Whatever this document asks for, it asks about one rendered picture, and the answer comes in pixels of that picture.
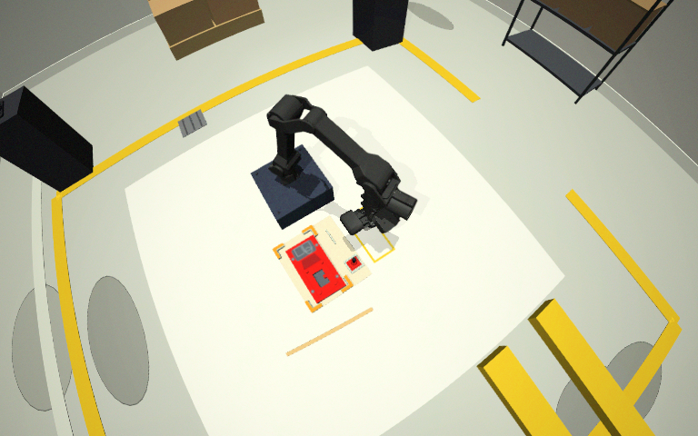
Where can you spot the tan thin flat bar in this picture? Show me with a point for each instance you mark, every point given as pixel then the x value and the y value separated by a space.
pixel 335 329

